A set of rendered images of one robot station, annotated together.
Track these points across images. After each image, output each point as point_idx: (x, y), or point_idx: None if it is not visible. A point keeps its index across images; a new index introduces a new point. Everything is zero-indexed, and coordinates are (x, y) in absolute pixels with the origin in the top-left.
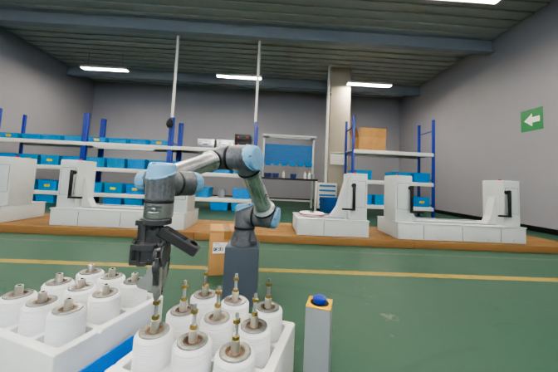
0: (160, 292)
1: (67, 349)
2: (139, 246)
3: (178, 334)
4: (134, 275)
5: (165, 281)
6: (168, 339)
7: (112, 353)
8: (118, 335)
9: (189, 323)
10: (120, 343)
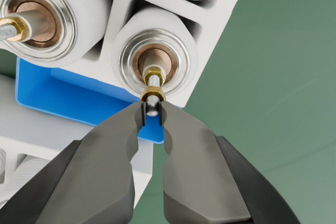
0: (169, 105)
1: (136, 170)
2: None
3: (99, 14)
4: None
5: (106, 121)
6: (174, 21)
7: (92, 120)
8: (62, 132)
9: None
10: (74, 120)
